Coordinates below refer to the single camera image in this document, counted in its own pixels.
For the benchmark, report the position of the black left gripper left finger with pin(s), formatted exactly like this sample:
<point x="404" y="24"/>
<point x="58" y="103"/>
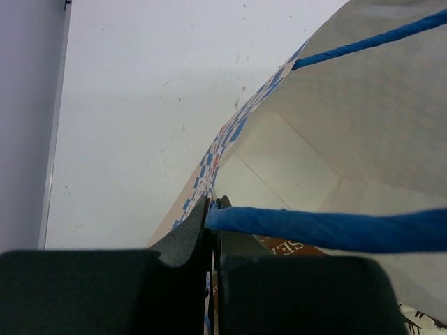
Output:
<point x="156" y="290"/>

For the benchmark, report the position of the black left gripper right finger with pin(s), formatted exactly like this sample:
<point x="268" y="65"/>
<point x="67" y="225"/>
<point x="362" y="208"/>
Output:
<point x="307" y="296"/>

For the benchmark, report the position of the brown kettle chips bag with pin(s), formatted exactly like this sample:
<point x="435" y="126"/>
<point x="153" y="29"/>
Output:
<point x="314" y="251"/>

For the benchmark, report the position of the blue checkered paper bag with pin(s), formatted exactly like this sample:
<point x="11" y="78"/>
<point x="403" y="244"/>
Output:
<point x="354" y="122"/>

